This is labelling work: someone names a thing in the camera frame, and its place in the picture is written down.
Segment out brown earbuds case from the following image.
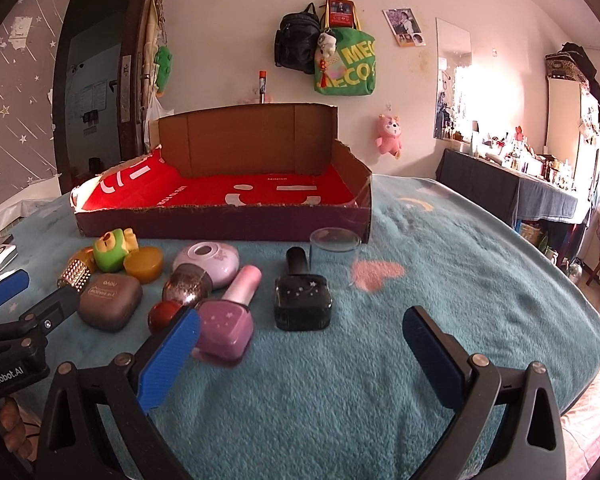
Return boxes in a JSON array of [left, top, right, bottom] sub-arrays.
[[78, 273, 143, 333]]

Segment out green yellow toy figure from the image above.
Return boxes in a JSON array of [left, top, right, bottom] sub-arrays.
[[93, 228, 138, 273]]

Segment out amber round jar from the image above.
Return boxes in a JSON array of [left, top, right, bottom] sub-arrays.
[[123, 246, 163, 284]]

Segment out purple nail polish bottle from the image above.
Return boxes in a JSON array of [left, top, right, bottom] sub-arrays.
[[192, 264, 262, 363]]

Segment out dark red glitter bottle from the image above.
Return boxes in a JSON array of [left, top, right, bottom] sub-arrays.
[[147, 263, 212, 335]]

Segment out lilac round compact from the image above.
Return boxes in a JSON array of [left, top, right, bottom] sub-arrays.
[[172, 240, 240, 289]]

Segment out black nail polish bottle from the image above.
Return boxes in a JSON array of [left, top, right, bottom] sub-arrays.
[[274, 246, 332, 332]]

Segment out clear glass cup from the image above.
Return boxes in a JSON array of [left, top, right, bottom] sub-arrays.
[[309, 226, 362, 292]]

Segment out person's left hand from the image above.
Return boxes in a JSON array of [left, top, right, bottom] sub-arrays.
[[0, 396, 34, 460]]

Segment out teal fleece blanket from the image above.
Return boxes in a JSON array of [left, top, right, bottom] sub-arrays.
[[0, 173, 600, 480]]

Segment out white plastic bag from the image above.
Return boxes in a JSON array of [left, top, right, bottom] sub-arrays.
[[145, 92, 174, 136]]

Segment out dark side table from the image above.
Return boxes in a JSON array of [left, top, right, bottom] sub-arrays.
[[436, 148, 582, 228]]

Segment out red lined cardboard box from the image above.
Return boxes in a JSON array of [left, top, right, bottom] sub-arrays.
[[70, 103, 372, 242]]

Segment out dark wooden door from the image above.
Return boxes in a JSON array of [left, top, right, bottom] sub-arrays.
[[52, 0, 151, 192]]

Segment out green plush hanger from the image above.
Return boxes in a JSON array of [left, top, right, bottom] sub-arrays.
[[154, 46, 173, 96]]

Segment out white wardrobe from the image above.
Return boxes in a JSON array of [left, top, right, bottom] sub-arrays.
[[545, 78, 600, 197]]

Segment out pink plush toy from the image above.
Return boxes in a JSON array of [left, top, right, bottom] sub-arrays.
[[376, 115, 402, 158]]

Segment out black backpack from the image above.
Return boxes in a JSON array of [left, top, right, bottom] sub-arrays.
[[274, 2, 321, 75]]

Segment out green tote bag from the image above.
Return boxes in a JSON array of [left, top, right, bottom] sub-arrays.
[[314, 1, 377, 96]]

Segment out wall mirror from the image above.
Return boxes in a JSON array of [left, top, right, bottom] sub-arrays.
[[434, 18, 472, 142]]

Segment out white plush keychain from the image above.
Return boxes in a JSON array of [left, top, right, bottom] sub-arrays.
[[317, 32, 337, 58]]

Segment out photo on wall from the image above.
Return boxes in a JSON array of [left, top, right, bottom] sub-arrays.
[[382, 8, 426, 48]]

